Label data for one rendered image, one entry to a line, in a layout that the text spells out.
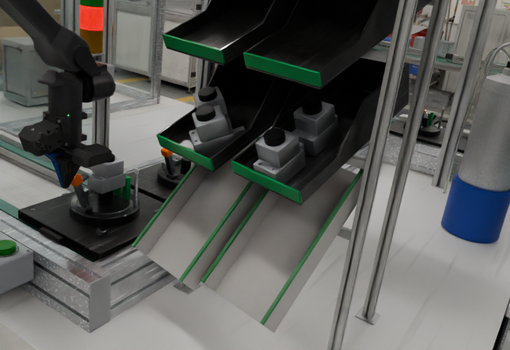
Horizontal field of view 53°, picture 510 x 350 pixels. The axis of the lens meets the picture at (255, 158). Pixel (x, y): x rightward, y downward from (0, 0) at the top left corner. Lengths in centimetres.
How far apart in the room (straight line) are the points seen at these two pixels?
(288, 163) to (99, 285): 40
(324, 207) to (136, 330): 40
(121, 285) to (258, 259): 27
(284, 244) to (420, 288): 49
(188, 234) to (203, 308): 19
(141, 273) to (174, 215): 14
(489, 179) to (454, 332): 49
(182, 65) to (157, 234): 547
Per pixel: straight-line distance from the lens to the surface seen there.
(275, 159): 70
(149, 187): 124
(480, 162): 147
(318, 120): 75
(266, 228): 86
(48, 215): 111
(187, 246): 89
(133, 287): 101
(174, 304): 104
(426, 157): 196
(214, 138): 78
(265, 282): 82
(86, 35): 121
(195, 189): 94
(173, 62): 643
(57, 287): 100
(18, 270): 102
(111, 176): 107
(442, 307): 120
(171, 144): 82
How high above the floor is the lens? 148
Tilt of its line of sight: 20 degrees down
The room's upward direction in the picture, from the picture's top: 7 degrees clockwise
